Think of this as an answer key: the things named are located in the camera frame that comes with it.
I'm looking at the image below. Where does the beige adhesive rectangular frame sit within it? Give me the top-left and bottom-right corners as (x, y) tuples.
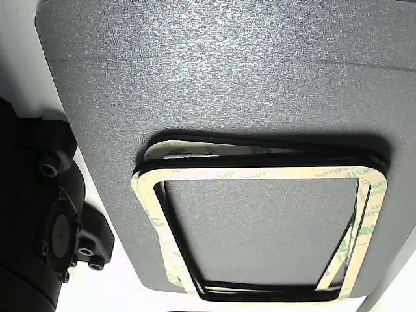
(142, 129), (390, 297)
(131, 166), (388, 304)

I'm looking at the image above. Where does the dark gray foam mat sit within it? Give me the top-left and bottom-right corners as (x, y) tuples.
(34, 0), (416, 302)

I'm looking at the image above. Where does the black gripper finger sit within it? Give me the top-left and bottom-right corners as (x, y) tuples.
(0, 96), (115, 312)

